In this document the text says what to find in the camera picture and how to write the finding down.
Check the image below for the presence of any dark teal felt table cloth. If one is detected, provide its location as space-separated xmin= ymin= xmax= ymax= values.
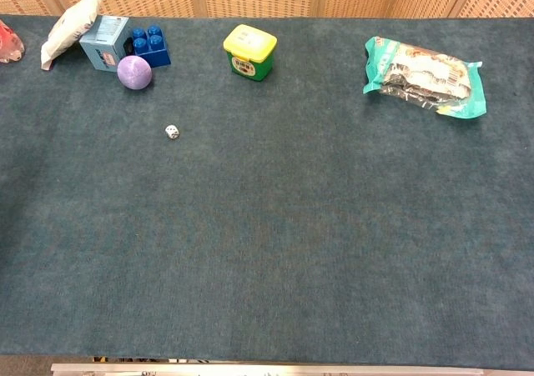
xmin=0 ymin=14 xmax=534 ymax=372

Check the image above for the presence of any green tub with yellow lid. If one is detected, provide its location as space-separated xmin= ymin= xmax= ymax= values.
xmin=222 ymin=23 xmax=279 ymax=83

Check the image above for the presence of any purple ball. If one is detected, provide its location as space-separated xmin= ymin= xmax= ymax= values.
xmin=116 ymin=54 xmax=154 ymax=91

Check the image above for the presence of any blue toy building brick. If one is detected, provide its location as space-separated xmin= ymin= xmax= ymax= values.
xmin=131 ymin=25 xmax=173 ymax=69

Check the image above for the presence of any teal snack package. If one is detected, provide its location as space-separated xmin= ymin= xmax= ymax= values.
xmin=362 ymin=36 xmax=488 ymax=120

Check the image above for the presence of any light blue carton box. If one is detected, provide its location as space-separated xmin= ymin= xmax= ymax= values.
xmin=78 ymin=15 xmax=134 ymax=73

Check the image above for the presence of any white snack bag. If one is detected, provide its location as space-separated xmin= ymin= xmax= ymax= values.
xmin=40 ymin=0 xmax=104 ymax=72

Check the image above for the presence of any red plastic bag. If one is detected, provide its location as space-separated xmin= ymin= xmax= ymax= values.
xmin=0 ymin=19 xmax=26 ymax=64

